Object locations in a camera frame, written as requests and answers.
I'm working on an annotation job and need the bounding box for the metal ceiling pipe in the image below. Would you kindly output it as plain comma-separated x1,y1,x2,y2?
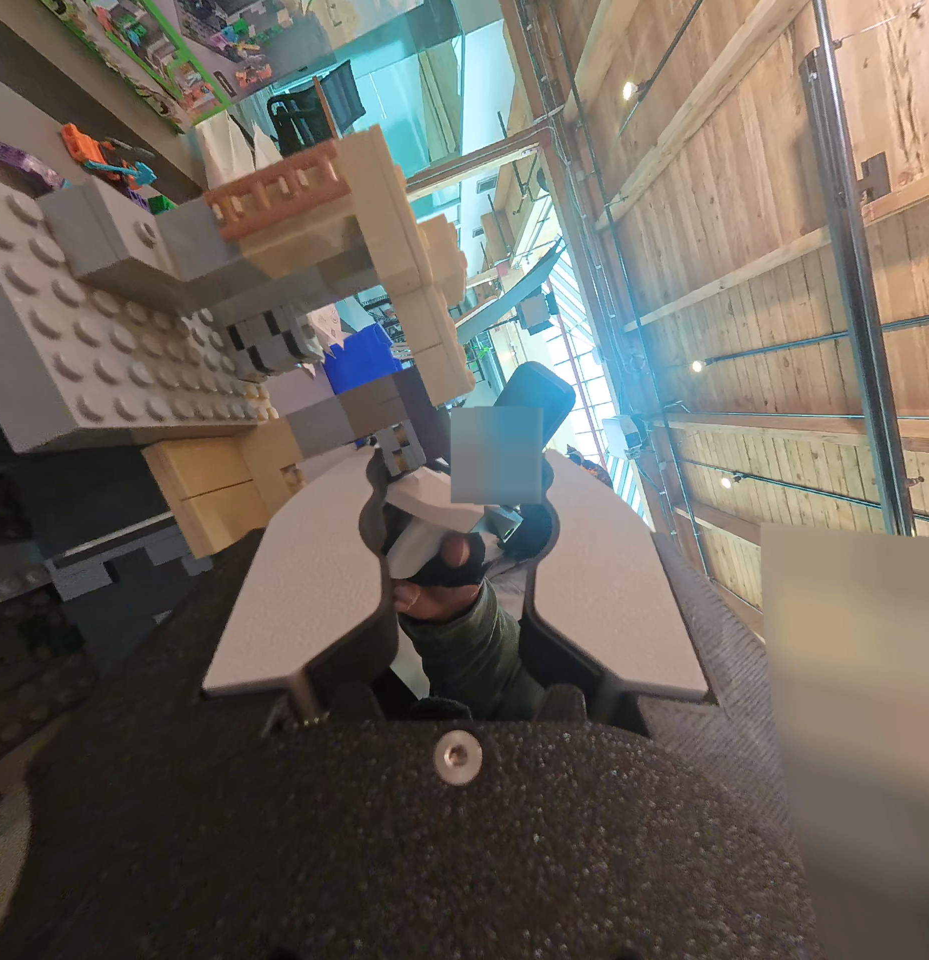
800,0,917,537

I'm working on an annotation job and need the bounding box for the black office chair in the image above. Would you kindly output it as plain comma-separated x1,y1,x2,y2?
268,60,367,157

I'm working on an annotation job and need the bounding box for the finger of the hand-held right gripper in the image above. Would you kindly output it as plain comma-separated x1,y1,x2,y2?
382,468,487,528

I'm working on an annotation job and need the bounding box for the green toy brick set box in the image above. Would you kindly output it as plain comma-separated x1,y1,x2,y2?
55,0,319,135

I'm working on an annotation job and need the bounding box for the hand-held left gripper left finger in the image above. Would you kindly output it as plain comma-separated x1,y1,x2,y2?
202,447,403,723

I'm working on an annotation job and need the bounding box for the blue plastic storage bin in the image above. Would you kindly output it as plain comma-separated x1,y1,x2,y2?
323,322,407,397

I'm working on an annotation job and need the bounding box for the person's right hand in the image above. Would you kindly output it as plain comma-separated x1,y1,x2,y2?
393,532,488,622

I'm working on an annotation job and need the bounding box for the person's right forearm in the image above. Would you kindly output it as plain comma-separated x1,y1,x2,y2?
400,581,548,721

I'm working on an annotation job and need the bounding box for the pile of colourful loose bricks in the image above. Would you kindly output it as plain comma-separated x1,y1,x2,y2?
0,122,182,219

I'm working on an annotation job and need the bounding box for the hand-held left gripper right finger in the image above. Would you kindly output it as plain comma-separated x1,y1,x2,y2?
518,450,718,706

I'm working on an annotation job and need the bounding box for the toy brick castle model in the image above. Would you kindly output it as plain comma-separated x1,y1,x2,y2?
0,123,481,759

